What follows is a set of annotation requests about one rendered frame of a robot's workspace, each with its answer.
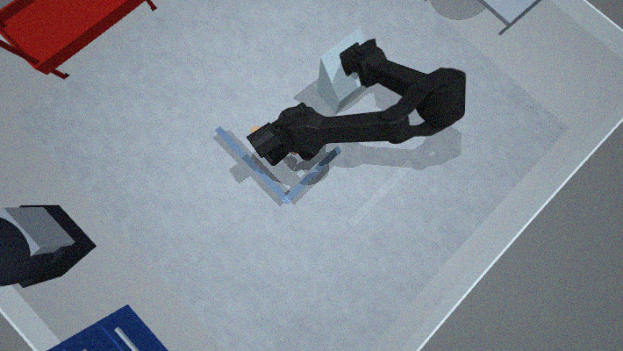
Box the clear blue l-shaped low wall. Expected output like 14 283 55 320
214 126 342 204

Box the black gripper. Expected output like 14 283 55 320
264 107 315 166

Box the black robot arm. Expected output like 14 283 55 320
247 39 466 161

